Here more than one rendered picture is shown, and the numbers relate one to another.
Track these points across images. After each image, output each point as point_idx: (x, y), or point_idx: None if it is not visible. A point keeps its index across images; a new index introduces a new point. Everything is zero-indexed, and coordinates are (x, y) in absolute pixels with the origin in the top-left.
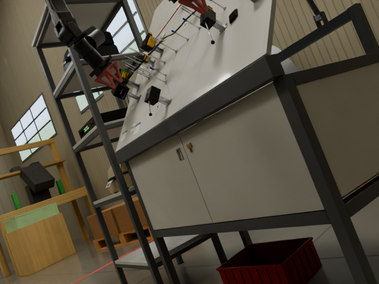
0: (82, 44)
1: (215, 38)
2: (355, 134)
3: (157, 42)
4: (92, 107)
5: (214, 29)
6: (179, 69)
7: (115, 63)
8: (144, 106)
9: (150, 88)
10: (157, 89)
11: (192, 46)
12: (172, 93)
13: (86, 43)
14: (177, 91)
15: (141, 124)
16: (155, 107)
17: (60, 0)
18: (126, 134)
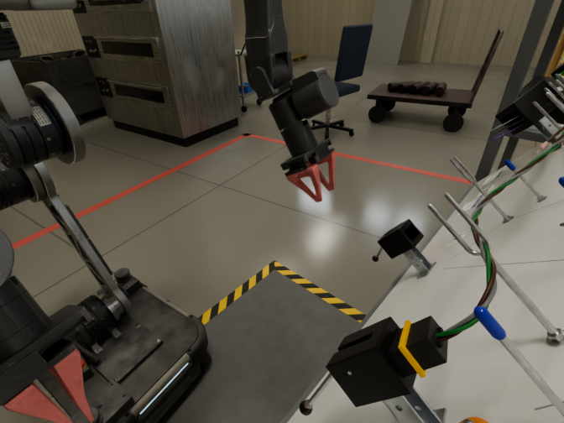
0: (272, 113)
1: (439, 388)
2: None
3: (553, 123)
4: (506, 86)
5: (504, 366)
6: (504, 247)
7: (310, 174)
8: (512, 185)
9: (395, 229)
10: (405, 242)
11: (546, 262)
12: (439, 269)
13: (279, 114)
14: (425, 286)
15: (467, 211)
16: (463, 230)
17: (257, 2)
18: (489, 181)
